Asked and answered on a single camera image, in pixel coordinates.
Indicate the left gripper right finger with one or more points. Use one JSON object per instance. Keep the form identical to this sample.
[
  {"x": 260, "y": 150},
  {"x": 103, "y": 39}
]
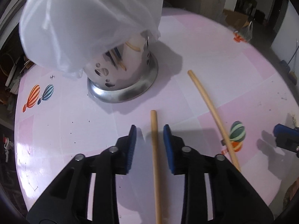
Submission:
[{"x": 173, "y": 146}]

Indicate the wooden chopstick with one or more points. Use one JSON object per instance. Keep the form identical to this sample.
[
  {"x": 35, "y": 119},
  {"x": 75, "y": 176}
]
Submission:
[
  {"x": 216, "y": 118},
  {"x": 155, "y": 163}
]

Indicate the white plastic bag on holder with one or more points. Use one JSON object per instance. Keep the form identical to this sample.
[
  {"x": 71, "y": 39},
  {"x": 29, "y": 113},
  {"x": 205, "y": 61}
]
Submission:
[{"x": 66, "y": 35}]

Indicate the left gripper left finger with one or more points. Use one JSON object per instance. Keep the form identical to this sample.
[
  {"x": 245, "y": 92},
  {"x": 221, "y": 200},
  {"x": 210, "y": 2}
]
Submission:
[{"x": 126, "y": 147}]

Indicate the pink patterned tablecloth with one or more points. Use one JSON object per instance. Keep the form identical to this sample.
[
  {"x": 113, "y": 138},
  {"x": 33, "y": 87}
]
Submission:
[{"x": 56, "y": 118}]

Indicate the cardboard box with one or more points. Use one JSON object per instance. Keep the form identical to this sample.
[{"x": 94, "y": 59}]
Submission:
[{"x": 235, "y": 19}]

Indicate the steel utensil holder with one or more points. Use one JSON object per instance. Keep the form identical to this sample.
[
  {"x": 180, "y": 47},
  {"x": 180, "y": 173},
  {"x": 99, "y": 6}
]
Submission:
[{"x": 124, "y": 72}]

